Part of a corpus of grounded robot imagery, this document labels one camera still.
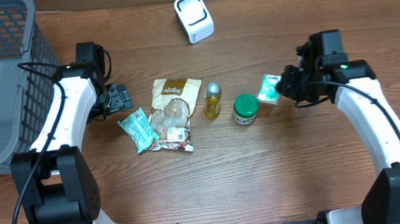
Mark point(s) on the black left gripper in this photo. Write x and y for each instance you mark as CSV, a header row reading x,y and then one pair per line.
x,y
121,98

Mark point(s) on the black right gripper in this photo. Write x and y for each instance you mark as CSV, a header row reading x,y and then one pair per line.
x,y
286,85

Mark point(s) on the teal Kleenex tissue pack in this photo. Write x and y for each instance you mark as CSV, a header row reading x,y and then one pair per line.
x,y
268,93

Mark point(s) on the teal snack packet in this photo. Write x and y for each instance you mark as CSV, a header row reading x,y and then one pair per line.
x,y
138,127

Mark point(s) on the green lid white jar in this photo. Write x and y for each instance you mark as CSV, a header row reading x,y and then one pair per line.
x,y
245,109

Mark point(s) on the brown Pantene sachet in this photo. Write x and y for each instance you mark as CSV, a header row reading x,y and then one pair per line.
x,y
172,107

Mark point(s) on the yellow dish soap bottle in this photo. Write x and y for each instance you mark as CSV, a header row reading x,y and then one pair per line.
x,y
213,95

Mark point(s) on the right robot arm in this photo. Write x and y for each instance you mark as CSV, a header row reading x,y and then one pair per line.
x,y
326,74

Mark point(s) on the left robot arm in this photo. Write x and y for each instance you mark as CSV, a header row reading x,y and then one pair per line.
x,y
53,180

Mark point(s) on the white barcode scanner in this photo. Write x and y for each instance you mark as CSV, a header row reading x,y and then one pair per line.
x,y
194,18

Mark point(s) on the grey plastic mesh basket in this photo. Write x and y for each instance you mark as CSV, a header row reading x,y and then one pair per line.
x,y
26,63

